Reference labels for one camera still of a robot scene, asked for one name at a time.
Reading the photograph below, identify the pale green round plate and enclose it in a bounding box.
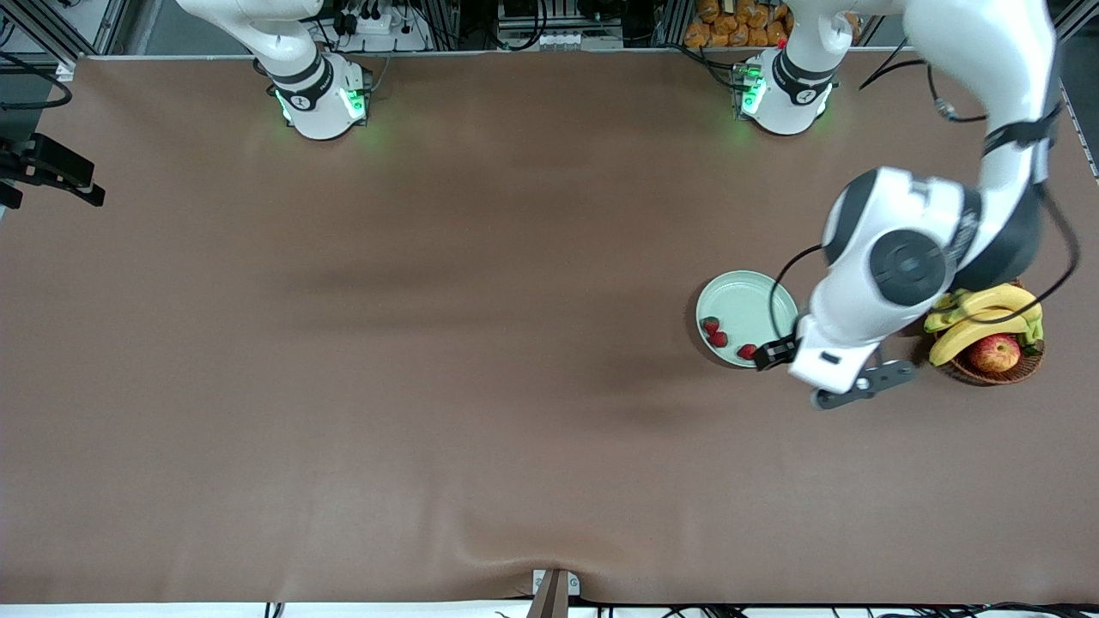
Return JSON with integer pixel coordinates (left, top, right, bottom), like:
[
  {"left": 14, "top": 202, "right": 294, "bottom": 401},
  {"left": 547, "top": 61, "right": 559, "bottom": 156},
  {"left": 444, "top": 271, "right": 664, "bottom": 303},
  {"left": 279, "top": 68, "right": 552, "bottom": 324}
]
[{"left": 695, "top": 270, "right": 801, "bottom": 369}]

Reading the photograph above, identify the plump yellow banana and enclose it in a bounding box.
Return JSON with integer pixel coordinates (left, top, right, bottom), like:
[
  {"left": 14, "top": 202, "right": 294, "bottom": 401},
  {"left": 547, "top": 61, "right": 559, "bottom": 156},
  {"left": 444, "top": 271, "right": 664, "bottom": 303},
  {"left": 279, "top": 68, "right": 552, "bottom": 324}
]
[{"left": 928, "top": 309, "right": 1031, "bottom": 368}]

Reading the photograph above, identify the brown wicker basket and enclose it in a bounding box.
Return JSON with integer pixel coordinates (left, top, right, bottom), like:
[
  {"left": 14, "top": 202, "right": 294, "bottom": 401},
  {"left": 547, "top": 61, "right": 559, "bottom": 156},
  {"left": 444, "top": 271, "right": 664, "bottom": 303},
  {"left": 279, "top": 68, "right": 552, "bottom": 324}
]
[{"left": 930, "top": 279, "right": 1046, "bottom": 385}]

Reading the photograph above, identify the red apple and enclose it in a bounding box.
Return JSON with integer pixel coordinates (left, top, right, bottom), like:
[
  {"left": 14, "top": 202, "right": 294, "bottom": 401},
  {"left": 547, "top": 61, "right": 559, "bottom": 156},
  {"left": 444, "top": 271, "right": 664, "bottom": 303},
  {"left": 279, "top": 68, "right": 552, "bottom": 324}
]
[{"left": 968, "top": 334, "right": 1022, "bottom": 374}]

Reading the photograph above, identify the yellow banana bunch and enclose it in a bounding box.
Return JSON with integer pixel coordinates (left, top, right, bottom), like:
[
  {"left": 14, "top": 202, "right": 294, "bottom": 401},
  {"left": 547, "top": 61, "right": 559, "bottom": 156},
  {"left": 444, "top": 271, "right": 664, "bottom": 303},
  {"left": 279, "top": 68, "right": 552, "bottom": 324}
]
[{"left": 924, "top": 284, "right": 1043, "bottom": 336}]

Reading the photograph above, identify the brown table mat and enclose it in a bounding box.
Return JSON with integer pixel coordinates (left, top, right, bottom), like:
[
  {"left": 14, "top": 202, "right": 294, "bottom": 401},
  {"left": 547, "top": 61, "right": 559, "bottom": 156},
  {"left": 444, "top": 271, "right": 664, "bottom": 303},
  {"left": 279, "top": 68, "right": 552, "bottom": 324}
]
[{"left": 0, "top": 47, "right": 1099, "bottom": 606}]

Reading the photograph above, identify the bag of orange buns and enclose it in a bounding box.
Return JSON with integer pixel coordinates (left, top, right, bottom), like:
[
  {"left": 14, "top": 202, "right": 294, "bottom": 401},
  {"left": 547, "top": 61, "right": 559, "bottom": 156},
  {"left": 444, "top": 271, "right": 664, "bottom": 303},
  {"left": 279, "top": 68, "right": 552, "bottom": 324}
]
[{"left": 684, "top": 0, "right": 795, "bottom": 49}]

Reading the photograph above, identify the white power strip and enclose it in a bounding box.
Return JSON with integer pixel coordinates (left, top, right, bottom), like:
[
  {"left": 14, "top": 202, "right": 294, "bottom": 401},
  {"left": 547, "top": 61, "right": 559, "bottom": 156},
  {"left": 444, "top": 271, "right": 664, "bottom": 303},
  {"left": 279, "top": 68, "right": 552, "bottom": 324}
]
[{"left": 331, "top": 0, "right": 430, "bottom": 52}]

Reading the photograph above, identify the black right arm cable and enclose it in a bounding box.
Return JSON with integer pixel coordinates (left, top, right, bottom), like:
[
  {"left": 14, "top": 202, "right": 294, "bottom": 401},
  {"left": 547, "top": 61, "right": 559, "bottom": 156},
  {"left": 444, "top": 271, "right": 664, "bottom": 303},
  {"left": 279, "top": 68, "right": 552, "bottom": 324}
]
[{"left": 0, "top": 51, "right": 75, "bottom": 112}]

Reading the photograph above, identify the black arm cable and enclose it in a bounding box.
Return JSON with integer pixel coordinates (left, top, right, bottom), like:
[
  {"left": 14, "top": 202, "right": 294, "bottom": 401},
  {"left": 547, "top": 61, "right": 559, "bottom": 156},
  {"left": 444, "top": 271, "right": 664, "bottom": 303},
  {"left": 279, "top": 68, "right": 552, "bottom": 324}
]
[
  {"left": 0, "top": 51, "right": 75, "bottom": 112},
  {"left": 768, "top": 38, "right": 1081, "bottom": 341}
]

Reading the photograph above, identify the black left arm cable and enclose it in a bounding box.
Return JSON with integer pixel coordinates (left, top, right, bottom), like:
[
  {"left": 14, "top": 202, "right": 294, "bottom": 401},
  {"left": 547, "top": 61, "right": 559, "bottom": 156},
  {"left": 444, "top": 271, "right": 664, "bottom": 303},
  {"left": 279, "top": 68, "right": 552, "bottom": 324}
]
[{"left": 768, "top": 38, "right": 1081, "bottom": 341}]

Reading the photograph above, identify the grey metal mount bracket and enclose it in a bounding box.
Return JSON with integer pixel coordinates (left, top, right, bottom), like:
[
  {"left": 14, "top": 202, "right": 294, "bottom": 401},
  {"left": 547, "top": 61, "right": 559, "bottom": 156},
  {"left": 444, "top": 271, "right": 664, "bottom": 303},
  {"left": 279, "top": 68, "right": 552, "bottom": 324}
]
[{"left": 531, "top": 568, "right": 581, "bottom": 618}]

